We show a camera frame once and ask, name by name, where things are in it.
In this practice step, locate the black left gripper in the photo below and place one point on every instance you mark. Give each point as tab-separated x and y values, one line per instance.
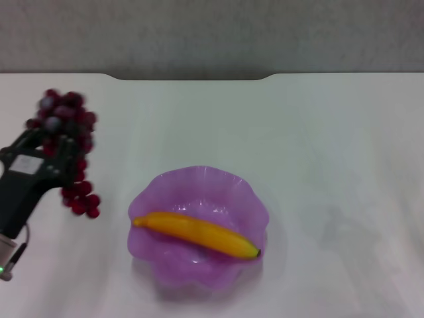
23	189

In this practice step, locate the dark red grape bunch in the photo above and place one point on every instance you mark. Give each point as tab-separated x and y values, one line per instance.
71	116

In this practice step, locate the yellow plastic banana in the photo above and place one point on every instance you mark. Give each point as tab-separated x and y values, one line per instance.
198	233

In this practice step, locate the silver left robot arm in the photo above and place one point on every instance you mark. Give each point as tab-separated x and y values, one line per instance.
5	255

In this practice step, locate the purple translucent scalloped bowl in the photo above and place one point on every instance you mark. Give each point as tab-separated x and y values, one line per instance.
185	192

